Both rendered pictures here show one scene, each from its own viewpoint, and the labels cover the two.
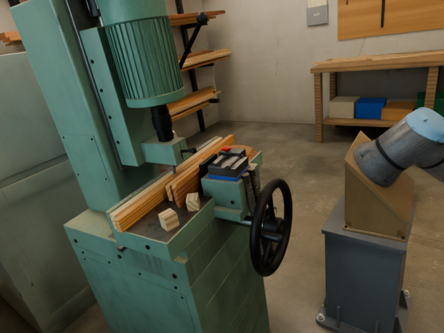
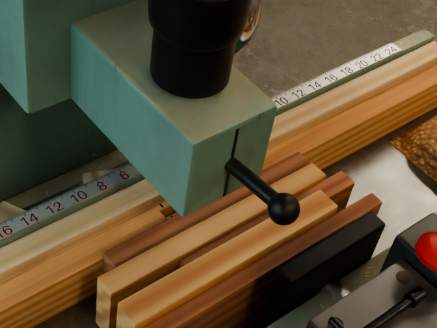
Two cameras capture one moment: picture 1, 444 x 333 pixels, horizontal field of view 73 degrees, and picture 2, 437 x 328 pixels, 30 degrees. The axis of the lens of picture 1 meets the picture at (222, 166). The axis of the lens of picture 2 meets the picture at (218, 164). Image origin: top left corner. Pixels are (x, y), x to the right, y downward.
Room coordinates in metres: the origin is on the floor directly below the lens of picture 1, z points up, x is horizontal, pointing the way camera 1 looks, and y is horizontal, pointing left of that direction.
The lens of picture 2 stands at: (0.53, 0.07, 1.41)
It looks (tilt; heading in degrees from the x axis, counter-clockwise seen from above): 46 degrees down; 9
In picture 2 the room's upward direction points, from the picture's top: 11 degrees clockwise
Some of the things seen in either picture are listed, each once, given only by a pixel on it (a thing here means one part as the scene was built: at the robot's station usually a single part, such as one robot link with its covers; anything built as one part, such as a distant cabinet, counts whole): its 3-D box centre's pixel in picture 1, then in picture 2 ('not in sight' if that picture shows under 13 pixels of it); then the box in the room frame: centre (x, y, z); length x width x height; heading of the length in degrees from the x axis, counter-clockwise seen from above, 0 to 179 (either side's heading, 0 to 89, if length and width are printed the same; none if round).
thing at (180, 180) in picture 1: (192, 180); (229, 280); (0.88, 0.10, 0.94); 0.18 x 0.02 x 0.07; 146
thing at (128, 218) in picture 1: (188, 172); (236, 191); (0.98, 0.12, 0.92); 0.67 x 0.02 x 0.04; 146
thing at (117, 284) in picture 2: (187, 178); (216, 245); (0.91, 0.12, 0.93); 0.20 x 0.02 x 0.06; 146
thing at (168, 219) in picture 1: (168, 219); not in sight; (0.69, 0.17, 0.92); 0.04 x 0.04 x 0.04; 35
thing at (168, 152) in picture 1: (165, 151); (167, 107); (0.93, 0.18, 1.03); 0.14 x 0.07 x 0.09; 56
